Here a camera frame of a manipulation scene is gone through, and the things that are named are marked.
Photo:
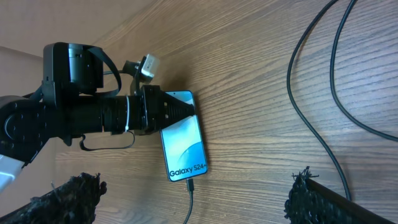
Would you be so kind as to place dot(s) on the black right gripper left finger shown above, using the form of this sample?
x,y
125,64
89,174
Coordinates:
x,y
73,202

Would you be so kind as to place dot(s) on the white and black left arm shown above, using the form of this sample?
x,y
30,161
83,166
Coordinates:
x,y
82,91

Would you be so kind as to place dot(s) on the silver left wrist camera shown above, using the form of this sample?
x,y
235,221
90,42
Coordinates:
x,y
143,70

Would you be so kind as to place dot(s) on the Samsung Galaxy smartphone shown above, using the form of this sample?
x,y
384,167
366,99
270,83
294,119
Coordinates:
x,y
184,150

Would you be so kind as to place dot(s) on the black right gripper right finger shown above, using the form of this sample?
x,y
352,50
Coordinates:
x,y
311,202

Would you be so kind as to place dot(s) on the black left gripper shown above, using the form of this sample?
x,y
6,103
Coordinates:
x,y
162,109

